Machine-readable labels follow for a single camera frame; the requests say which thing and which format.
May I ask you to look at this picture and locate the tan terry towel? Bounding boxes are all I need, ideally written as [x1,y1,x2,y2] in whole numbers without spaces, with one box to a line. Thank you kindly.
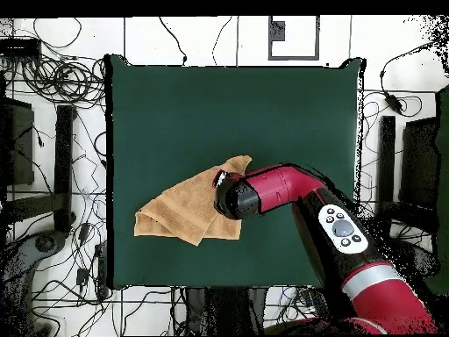
[133,154,253,247]

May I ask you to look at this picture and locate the flat black box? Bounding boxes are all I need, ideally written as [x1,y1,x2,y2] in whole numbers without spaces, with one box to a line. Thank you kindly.
[0,37,41,59]

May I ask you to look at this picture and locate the dark green table cloth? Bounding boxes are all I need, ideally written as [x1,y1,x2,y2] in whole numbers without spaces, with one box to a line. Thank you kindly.
[104,54,366,290]

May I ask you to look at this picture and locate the black power strip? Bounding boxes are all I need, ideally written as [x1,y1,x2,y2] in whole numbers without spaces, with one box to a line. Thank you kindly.
[93,241,110,301]

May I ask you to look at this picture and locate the black stand bar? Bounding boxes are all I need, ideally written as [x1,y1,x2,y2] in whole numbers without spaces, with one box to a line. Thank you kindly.
[3,104,77,234]
[373,115,439,241]

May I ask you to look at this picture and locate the black power adapter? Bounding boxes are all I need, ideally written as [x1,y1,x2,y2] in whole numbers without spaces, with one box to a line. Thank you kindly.
[383,90,404,115]

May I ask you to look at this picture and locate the large black box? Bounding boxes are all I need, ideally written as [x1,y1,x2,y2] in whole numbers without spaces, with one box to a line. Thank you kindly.
[398,117,439,212]
[0,97,35,187]

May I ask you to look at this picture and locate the dark stand base with knob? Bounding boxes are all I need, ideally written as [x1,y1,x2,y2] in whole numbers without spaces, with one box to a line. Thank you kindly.
[0,230,68,336]

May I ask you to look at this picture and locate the black cable with plug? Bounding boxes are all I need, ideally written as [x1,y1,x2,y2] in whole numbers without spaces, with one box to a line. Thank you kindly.
[158,16,189,67]

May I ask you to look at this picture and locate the thin black cable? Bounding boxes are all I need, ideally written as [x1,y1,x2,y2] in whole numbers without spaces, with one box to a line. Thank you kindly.
[210,15,234,68]

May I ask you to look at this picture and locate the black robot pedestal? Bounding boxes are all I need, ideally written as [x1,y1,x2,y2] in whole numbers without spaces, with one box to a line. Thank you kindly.
[183,286,267,336]

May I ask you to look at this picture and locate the grey square frame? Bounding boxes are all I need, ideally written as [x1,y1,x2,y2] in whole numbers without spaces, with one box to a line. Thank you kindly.
[267,15,321,61]

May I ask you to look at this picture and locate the coiled black cables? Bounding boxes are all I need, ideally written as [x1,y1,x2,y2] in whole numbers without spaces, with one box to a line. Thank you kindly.
[20,55,106,106]

